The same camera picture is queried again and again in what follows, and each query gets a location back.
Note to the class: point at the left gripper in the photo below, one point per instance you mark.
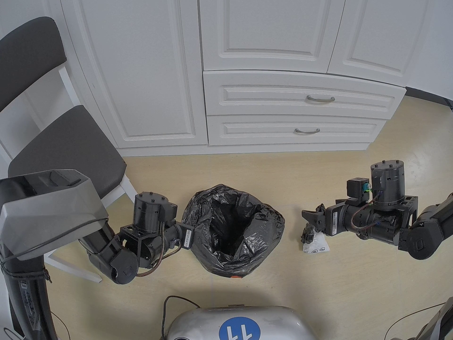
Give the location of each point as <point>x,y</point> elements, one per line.
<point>180,237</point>

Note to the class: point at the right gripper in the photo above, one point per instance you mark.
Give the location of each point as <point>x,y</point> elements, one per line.
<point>336,220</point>

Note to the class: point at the black plastic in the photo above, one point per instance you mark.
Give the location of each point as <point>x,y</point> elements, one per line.
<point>307,234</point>

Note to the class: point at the black plastic bag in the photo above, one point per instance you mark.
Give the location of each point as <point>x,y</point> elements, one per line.
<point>205,225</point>

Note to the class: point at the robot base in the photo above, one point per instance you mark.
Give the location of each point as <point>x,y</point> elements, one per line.
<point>240,322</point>

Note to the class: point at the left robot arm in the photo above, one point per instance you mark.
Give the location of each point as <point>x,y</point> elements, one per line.
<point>53,207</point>

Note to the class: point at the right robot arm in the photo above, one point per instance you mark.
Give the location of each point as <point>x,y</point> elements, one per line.
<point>387,182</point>

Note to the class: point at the white printed wrapper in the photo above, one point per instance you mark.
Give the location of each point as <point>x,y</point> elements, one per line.
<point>318,245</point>

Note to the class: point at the white wardrobe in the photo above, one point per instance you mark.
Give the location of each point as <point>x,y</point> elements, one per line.
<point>269,94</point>

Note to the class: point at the grey padded white chair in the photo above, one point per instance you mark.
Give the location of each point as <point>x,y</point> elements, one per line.
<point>67,147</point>

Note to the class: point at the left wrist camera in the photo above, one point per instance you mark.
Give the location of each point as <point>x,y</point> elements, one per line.
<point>170,211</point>

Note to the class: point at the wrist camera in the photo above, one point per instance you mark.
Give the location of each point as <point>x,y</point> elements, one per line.
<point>170,211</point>
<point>355,189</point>

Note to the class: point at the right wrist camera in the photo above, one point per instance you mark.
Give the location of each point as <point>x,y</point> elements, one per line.
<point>355,189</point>

